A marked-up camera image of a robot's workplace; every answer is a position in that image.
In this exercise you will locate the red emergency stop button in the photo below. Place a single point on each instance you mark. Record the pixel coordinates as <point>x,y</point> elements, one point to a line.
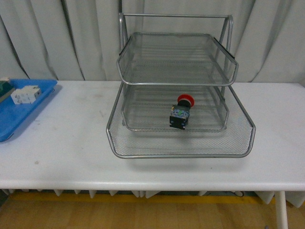
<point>180,112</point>

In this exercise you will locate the white pleated curtain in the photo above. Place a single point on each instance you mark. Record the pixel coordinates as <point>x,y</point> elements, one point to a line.
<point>79,39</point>

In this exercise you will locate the white table leg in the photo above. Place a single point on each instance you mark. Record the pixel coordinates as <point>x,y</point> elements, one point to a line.
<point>281,212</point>

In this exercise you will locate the blue plastic tray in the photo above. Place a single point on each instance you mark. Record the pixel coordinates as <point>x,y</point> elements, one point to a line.
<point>12,115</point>

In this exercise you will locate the green white terminal block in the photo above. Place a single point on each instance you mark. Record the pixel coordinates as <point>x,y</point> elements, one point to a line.
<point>6,89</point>

